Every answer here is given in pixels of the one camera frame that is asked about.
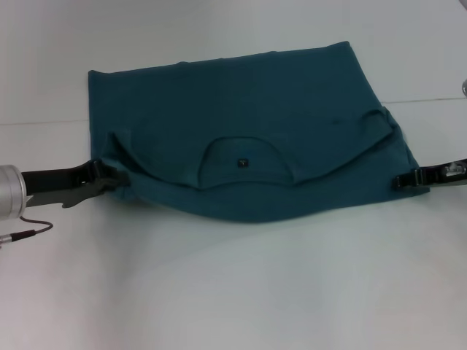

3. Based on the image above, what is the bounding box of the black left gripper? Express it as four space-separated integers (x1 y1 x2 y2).
20 160 131 210

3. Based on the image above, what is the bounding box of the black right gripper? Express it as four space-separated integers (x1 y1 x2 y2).
393 158 467 191

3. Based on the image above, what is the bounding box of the teal t-shirt with FREE print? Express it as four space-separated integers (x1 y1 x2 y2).
87 40 431 224

